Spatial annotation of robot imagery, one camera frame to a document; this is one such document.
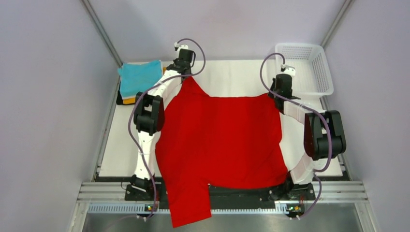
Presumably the red t shirt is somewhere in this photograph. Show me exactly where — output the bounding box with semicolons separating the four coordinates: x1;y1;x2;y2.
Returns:
155;77;288;228

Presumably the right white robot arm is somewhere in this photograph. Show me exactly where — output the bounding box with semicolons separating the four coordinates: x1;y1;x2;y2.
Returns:
268;73;347;199

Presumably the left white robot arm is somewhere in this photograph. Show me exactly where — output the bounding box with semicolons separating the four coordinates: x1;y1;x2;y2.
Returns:
130;44;196;200

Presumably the white plastic basket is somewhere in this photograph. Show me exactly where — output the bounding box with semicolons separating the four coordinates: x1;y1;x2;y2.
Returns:
275;43;334;98

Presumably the folded teal t shirt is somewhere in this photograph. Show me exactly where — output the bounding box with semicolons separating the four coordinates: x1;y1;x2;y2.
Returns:
117;59;162;98

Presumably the folded black t shirt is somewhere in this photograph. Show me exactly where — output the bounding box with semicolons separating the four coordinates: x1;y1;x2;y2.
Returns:
116;90;124;105

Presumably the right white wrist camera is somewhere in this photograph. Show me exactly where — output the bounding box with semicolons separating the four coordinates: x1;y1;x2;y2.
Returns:
280;64;296;77

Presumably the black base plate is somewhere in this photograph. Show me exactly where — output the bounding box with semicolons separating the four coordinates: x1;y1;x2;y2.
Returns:
125;176;316;210

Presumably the aluminium frame rail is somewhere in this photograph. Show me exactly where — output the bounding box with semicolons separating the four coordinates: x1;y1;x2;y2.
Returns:
77;181;369;203

